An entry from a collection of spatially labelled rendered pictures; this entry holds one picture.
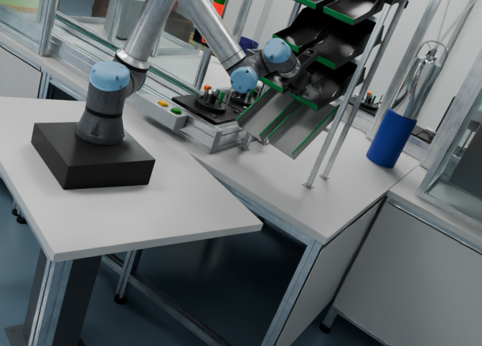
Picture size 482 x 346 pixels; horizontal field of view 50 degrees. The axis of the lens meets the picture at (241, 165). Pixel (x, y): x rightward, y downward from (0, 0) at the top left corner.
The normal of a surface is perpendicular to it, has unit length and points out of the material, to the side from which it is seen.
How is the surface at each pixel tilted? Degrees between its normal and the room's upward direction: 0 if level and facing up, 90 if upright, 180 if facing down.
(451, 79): 90
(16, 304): 0
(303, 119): 45
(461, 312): 90
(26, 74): 90
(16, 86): 90
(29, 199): 0
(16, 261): 0
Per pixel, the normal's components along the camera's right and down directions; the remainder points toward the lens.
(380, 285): -0.51, 0.18
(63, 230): 0.33, -0.86
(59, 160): -0.74, 0.03
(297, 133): -0.23, -0.54
